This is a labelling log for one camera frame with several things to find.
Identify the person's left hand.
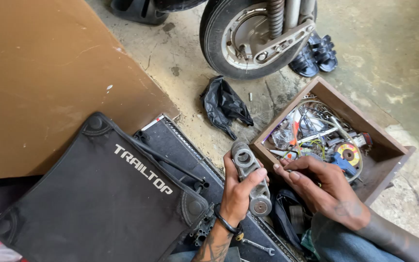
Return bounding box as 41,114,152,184
219,151,269,228

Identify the person's right hand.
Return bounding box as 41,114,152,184
273,156,372,231

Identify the grey metal link arm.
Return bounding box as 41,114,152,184
231,141,272,217

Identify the blue glue gun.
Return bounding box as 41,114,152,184
330,152,358,178

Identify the person's blue jeans leg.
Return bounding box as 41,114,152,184
311,212,406,262

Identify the yellow grinding disc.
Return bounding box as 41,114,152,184
335,142,361,167

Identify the black fabric bag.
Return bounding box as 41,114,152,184
269,188,314,252

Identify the silver combination wrench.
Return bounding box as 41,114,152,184
241,238,276,256

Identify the brown wooden drawer box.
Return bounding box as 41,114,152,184
249,76,416,207

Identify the silver metal bar tool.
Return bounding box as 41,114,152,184
297,126,340,145

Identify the small clear plastic bag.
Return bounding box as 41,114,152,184
271,128,294,150

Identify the black case base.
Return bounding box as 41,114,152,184
133,114,299,262

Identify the crumpled black plastic bag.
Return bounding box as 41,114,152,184
200,75,254,141

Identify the black printed case lid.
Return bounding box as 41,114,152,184
0,112,210,262

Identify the black sandal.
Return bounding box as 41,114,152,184
308,31,338,73
288,44,320,78

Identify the scooter front wheel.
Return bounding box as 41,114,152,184
199,0,318,80

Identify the scooter shock absorber spring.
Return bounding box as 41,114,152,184
266,0,286,39

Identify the black scooter body panel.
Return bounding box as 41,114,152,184
110,0,170,25

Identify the brown hardboard sheet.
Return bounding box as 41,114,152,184
0,0,180,181

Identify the black wrist bracelet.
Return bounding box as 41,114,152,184
213,203,244,241

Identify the dark metal bracket part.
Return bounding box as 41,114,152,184
189,203,217,247

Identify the clear plastic hose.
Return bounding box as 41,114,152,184
292,100,363,182

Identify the heap of tools and wires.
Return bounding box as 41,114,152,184
262,94,374,182

